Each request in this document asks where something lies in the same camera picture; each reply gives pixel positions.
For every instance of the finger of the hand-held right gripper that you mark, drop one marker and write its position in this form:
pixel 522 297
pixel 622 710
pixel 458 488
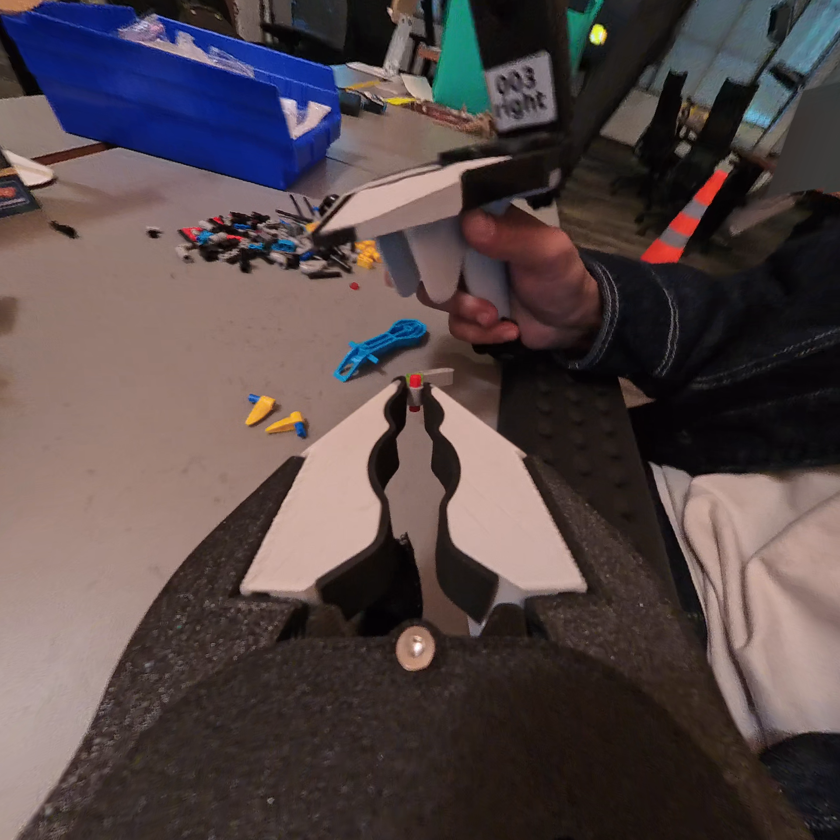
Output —
pixel 433 172
pixel 400 203

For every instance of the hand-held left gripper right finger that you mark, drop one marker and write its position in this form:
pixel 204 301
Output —
pixel 512 518

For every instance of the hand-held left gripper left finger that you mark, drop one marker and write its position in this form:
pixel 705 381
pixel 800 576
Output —
pixel 315 518

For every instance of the pile of small building bricks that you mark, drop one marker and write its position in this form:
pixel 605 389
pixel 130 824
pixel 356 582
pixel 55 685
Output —
pixel 262 239

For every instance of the grey beam with red pin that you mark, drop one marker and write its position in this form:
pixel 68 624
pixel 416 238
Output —
pixel 439 377

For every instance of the light blue brick separator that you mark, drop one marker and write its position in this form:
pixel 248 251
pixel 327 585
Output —
pixel 354 361

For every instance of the person's right forearm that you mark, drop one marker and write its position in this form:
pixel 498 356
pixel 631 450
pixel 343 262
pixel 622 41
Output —
pixel 722 341

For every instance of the grey desk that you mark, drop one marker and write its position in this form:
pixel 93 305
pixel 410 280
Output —
pixel 98 394

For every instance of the person's right hand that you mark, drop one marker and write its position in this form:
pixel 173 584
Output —
pixel 551 289

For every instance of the black studded plate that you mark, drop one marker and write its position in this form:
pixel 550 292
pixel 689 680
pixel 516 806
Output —
pixel 577 446

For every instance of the yellow claw piece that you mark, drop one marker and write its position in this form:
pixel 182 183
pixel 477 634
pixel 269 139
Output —
pixel 259 412
pixel 283 425

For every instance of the clear plastic bags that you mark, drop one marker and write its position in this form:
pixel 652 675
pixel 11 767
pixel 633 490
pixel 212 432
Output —
pixel 305 115

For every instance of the black office chair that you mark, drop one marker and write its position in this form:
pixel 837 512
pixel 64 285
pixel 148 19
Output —
pixel 663 131
pixel 722 144

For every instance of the orange traffic cone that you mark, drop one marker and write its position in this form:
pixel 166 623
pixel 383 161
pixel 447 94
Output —
pixel 689 223

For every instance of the blue plastic bin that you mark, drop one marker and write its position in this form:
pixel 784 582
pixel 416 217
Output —
pixel 164 118

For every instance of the white shirt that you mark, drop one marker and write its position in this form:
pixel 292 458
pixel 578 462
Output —
pixel 774 590

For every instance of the black pin piece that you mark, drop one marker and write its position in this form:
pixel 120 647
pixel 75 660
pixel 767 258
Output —
pixel 64 229

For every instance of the white stand plate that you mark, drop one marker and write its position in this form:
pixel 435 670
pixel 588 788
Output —
pixel 23 169

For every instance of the toy set box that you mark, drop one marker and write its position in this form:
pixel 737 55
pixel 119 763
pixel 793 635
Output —
pixel 16 200

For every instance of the blue jeans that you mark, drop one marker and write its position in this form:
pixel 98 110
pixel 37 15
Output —
pixel 814 787

